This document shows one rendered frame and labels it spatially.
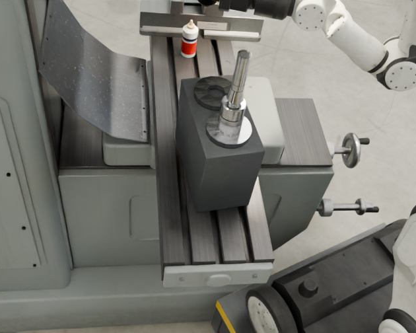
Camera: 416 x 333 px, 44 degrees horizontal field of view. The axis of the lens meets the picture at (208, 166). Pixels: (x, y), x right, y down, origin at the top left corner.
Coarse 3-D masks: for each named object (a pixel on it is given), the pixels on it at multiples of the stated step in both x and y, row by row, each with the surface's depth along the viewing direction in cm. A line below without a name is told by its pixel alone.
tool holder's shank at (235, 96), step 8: (240, 56) 86; (248, 56) 86; (240, 64) 87; (248, 64) 87; (240, 72) 88; (232, 80) 91; (240, 80) 90; (232, 88) 92; (240, 88) 91; (232, 96) 93; (240, 96) 93; (232, 104) 94
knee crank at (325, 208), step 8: (328, 200) 167; (360, 200) 169; (320, 208) 167; (328, 208) 166; (336, 208) 168; (344, 208) 168; (352, 208) 169; (360, 208) 168; (368, 208) 170; (376, 208) 172; (328, 216) 168
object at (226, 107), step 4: (224, 96) 96; (224, 100) 95; (244, 100) 96; (224, 104) 95; (228, 104) 95; (240, 104) 95; (244, 104) 95; (224, 108) 95; (228, 108) 94; (232, 108) 94; (236, 108) 94; (240, 108) 95; (244, 108) 95; (228, 112) 95; (232, 112) 94; (236, 112) 94; (240, 112) 95
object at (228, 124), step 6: (222, 108) 95; (222, 114) 96; (228, 114) 95; (240, 114) 95; (222, 120) 97; (228, 120) 96; (234, 120) 96; (240, 120) 97; (222, 126) 98; (228, 126) 97; (234, 126) 97; (240, 126) 99; (222, 132) 99; (228, 132) 98; (234, 132) 99
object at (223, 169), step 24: (192, 96) 106; (216, 96) 107; (192, 120) 104; (216, 120) 101; (192, 144) 106; (216, 144) 99; (240, 144) 99; (192, 168) 109; (216, 168) 100; (240, 168) 102; (192, 192) 112; (216, 192) 107; (240, 192) 109
